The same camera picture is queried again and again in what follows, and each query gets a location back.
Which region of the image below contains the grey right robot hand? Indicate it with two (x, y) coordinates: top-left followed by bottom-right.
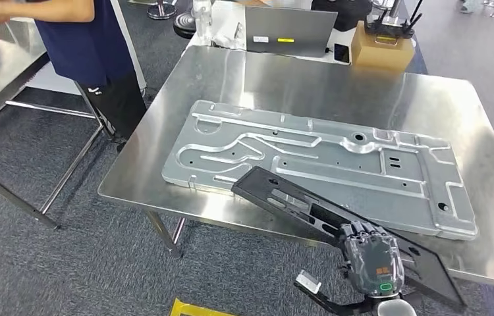
(337, 220), (406, 300)

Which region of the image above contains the black plastic plate frame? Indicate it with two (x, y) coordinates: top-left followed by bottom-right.
(231, 165), (467, 308)

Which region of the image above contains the stainless steel workbench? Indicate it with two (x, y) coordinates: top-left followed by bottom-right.
(97, 43), (494, 290)

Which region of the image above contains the stamped grey metal panel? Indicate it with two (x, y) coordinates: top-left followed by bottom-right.
(161, 99), (479, 242)

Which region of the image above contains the person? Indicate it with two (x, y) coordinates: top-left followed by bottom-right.
(0, 0), (148, 151)

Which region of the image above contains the chrome round base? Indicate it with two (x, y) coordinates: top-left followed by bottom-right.
(146, 0), (178, 20)

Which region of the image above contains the black round base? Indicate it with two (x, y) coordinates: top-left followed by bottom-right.
(173, 11), (198, 40)

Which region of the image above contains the brown cardboard box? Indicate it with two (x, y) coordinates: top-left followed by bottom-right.
(350, 20), (416, 70)

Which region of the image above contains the black phone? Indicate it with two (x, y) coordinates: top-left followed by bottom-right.
(333, 42), (351, 64)

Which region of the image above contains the clear plastic bottle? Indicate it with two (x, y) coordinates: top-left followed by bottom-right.
(192, 0), (213, 45)

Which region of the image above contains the black router with antennas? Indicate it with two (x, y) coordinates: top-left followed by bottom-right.
(364, 0), (424, 40)

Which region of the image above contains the white desk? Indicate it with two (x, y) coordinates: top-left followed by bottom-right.
(186, 0), (418, 66)

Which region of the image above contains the clear plastic bag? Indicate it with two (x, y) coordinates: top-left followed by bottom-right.
(211, 22), (246, 49)

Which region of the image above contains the black bag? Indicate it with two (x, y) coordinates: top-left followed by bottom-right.
(311, 0), (373, 32)

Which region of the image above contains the grey laptop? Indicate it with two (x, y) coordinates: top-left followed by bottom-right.
(244, 5), (339, 59)

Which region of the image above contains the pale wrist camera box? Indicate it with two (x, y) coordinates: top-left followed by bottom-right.
(294, 269), (379, 316)

